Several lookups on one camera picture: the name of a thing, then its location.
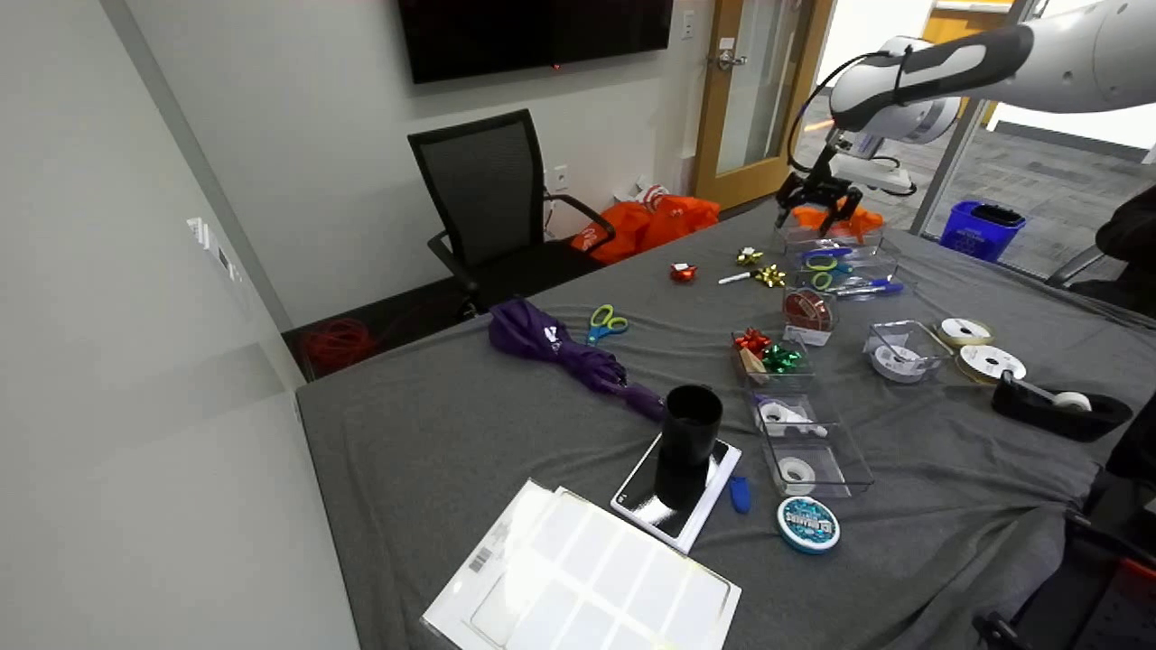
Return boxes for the black mesh office chair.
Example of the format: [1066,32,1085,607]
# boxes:
[404,105,623,318]

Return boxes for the white framed black tablet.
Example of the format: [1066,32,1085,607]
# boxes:
[608,430,749,556]

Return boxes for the black wall television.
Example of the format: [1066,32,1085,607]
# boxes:
[394,0,679,87]

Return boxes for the clear tray with tape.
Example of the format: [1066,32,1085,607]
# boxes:
[771,432,875,500]

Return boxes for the blue plastic bin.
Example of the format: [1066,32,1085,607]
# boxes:
[937,193,1030,265]

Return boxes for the orange plastic bag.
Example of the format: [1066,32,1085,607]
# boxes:
[571,192,725,265]

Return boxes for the clear plastic bow tray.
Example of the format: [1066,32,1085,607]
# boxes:
[731,326,813,388]

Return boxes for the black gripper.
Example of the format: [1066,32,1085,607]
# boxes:
[777,151,869,229]

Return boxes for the white ribbon spool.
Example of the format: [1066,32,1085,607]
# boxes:
[959,344,1030,386]
[937,312,994,355]

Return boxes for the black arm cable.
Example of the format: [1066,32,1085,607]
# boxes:
[788,48,901,182]

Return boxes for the orange folded decoration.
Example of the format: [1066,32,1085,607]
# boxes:
[788,197,888,240]

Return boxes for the small green blue scissors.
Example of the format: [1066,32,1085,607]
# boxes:
[587,300,633,345]

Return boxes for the white label sheet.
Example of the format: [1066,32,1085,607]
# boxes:
[418,476,745,650]

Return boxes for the black tape dispenser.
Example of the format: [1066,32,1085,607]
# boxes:
[988,371,1135,444]

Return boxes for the wooden framed glass door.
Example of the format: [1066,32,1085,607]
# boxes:
[689,0,843,212]

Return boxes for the purple folded umbrella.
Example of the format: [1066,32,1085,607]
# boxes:
[483,296,673,427]

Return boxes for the blue round tape roll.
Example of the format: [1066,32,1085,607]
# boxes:
[775,489,844,556]

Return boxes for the red plaid ribbon spool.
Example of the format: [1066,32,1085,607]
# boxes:
[779,286,837,338]

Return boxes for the green blue handled scissors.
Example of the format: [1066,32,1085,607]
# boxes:
[799,245,849,291]

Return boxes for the grey tablecloth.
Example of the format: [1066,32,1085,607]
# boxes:
[293,192,1156,650]

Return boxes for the white ribbon roll in case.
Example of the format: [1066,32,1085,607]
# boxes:
[869,338,932,386]

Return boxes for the blue silver pen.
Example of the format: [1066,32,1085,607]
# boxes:
[843,279,908,303]
[837,271,905,296]

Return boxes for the green gift bow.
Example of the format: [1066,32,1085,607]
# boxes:
[766,338,810,375]

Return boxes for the red cable coil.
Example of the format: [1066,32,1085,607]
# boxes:
[299,318,386,380]

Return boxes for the clear plaid ribbon case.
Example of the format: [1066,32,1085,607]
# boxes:
[777,286,843,355]

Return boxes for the black cup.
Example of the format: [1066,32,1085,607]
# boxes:
[661,380,731,479]

